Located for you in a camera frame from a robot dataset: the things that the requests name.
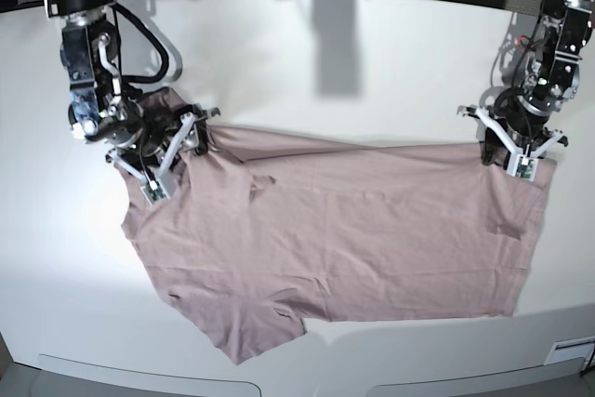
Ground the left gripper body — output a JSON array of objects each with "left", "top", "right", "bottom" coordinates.
[{"left": 483, "top": 89, "right": 557, "bottom": 155}]

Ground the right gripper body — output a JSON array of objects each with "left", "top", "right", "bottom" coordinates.
[{"left": 69, "top": 94, "right": 186, "bottom": 165}]

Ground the pink T-shirt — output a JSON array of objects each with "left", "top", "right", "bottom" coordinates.
[{"left": 122, "top": 126, "right": 556, "bottom": 364}]

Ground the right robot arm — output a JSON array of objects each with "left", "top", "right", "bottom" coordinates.
[{"left": 44, "top": 0, "right": 218, "bottom": 165}]

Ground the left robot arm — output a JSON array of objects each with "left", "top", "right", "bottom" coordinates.
[{"left": 482, "top": 0, "right": 594, "bottom": 165}]

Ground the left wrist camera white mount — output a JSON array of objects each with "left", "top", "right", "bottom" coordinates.
[{"left": 457, "top": 105, "right": 568, "bottom": 181}]

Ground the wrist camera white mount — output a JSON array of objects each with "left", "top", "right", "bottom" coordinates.
[
  {"left": 107, "top": 112, "right": 198, "bottom": 205},
  {"left": 457, "top": 105, "right": 568, "bottom": 181}
]

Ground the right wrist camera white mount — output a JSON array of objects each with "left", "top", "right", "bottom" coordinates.
[{"left": 107, "top": 112, "right": 198, "bottom": 205}]

